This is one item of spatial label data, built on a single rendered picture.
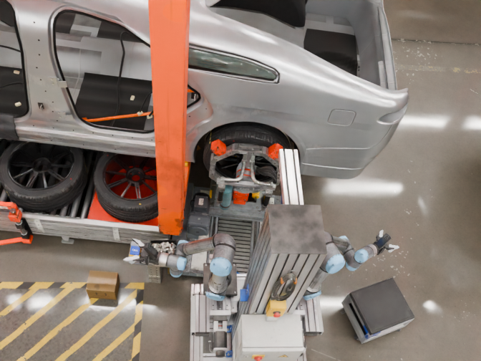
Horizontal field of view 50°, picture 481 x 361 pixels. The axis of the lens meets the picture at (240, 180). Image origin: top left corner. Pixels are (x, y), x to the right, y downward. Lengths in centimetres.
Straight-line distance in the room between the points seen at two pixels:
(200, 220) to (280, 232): 189
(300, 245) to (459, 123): 399
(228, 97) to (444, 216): 265
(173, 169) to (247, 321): 100
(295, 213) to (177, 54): 90
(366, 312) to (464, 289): 114
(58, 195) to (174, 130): 163
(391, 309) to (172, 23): 280
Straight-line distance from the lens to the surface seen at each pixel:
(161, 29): 238
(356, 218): 490
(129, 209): 411
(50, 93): 375
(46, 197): 426
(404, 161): 545
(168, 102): 271
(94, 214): 437
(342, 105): 346
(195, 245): 310
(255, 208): 446
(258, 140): 369
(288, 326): 301
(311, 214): 239
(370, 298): 421
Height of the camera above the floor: 405
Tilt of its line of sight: 57 degrees down
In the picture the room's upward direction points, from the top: 11 degrees clockwise
